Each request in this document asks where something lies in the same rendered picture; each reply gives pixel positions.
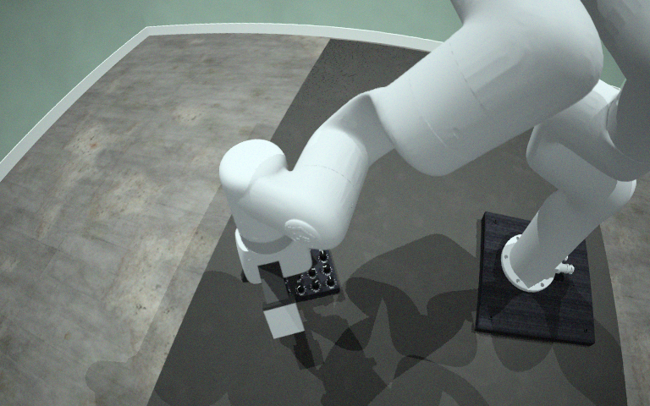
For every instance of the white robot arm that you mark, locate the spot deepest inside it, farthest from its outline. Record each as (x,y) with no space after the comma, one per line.
(513,65)

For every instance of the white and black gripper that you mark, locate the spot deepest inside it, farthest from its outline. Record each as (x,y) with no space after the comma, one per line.
(294,260)

